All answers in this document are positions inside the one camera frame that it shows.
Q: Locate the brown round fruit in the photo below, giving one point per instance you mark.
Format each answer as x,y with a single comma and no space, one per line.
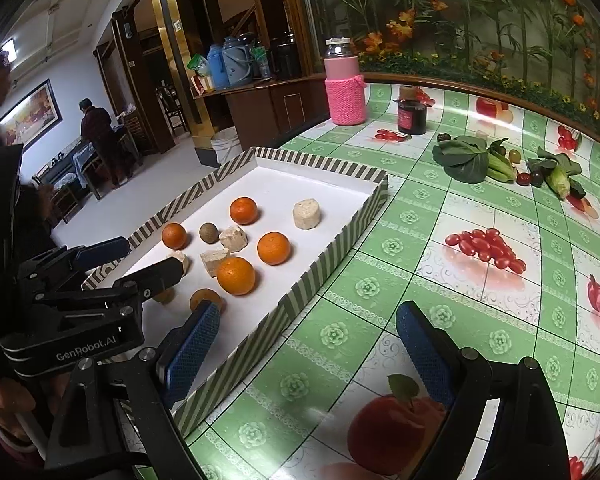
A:
205,298

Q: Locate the wooden sideboard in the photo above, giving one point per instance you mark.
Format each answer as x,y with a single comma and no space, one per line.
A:
260,110

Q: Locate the round beige cake chunk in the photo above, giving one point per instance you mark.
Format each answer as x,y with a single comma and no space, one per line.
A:
306,214

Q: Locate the red date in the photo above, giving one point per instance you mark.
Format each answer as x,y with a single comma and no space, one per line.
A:
522,178

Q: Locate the wooden chair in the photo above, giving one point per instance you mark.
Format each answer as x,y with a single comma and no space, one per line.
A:
172,107

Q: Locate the dark plum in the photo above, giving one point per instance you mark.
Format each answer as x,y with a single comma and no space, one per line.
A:
536,177

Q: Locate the green fruit print tablecloth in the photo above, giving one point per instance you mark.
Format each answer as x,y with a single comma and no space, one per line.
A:
405,260

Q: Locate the framed wall picture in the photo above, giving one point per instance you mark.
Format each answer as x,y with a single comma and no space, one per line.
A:
30,110

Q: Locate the flower picture panel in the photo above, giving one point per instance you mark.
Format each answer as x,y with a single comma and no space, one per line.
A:
480,35

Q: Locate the black thermos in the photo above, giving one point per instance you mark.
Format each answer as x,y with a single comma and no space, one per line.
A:
285,55

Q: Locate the green bottle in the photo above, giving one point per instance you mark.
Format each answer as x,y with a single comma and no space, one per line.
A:
261,62

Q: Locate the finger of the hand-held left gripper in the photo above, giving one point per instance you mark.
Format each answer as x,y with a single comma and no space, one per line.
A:
102,250
160,272

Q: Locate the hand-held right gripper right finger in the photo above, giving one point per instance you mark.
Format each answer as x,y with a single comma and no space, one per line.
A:
425,355

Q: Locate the white bucket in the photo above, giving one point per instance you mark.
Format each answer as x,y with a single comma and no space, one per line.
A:
225,147

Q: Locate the grey blue thermos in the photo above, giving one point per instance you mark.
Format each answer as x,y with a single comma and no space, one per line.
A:
237,62

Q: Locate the pink knitted sleeve bottle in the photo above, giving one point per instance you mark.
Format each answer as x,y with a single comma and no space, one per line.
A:
345,95

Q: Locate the small brown green fruit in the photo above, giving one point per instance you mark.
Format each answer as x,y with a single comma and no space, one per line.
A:
500,150

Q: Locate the striped cardboard box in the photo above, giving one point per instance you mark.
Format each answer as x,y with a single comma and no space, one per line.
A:
280,190

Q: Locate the bok choy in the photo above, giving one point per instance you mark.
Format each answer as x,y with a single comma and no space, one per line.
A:
555,176
467,157

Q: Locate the small brown longan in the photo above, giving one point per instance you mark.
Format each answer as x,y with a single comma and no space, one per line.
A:
162,296

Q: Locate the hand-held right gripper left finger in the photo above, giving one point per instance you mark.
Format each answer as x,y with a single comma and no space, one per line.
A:
192,355

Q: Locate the green grape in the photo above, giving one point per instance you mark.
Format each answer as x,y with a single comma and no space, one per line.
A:
515,156

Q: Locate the green packet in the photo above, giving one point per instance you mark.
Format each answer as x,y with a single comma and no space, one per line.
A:
200,65

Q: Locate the person's left hand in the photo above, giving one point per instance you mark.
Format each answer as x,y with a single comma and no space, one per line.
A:
5,400

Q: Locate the dark glass jar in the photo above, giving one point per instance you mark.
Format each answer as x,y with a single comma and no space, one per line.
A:
412,119

